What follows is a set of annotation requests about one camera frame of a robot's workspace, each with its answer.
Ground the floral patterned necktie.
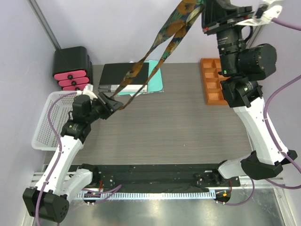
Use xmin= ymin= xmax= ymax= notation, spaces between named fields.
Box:
xmin=111 ymin=0 xmax=206 ymax=110

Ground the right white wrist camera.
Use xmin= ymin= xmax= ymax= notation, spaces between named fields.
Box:
xmin=235 ymin=0 xmax=283 ymax=26

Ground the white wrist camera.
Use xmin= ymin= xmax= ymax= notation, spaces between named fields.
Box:
xmin=77 ymin=84 xmax=98 ymax=100
xmin=235 ymin=0 xmax=283 ymax=26

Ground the purple cable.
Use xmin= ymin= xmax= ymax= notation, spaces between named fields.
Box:
xmin=222 ymin=17 xmax=301 ymax=206
xmin=34 ymin=91 xmax=123 ymax=226

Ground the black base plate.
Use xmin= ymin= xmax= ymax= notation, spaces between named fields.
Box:
xmin=72 ymin=164 xmax=241 ymax=189

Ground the black notebook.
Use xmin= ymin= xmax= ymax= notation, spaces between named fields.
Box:
xmin=98 ymin=63 xmax=149 ymax=93

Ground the white perforated plastic basket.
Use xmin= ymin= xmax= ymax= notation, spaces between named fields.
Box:
xmin=32 ymin=91 xmax=76 ymax=151

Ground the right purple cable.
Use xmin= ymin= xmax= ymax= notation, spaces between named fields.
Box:
xmin=222 ymin=17 xmax=301 ymax=206

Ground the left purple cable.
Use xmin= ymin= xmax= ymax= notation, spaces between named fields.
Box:
xmin=34 ymin=91 xmax=123 ymax=226

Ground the white slotted cable duct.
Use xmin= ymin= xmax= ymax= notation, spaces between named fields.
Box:
xmin=74 ymin=190 xmax=216 ymax=201

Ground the orange compartment tray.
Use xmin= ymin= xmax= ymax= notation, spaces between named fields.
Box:
xmin=200 ymin=58 xmax=228 ymax=105

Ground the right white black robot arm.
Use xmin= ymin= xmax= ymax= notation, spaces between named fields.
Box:
xmin=202 ymin=0 xmax=297 ymax=186

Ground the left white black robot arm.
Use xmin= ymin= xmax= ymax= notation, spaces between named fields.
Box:
xmin=23 ymin=90 xmax=123 ymax=226

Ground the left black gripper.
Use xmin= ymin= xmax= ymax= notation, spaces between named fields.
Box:
xmin=85 ymin=92 xmax=123 ymax=123

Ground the black pink drawer organizer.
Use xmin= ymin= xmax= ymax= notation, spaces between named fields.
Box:
xmin=52 ymin=46 xmax=93 ymax=91

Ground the aluminium rail frame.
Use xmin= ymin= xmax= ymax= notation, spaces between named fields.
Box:
xmin=29 ymin=172 xmax=285 ymax=190

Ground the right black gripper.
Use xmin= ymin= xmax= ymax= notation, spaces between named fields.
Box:
xmin=203 ymin=0 xmax=257 ymax=76

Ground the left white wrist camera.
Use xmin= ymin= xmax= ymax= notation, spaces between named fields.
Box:
xmin=77 ymin=84 xmax=98 ymax=100

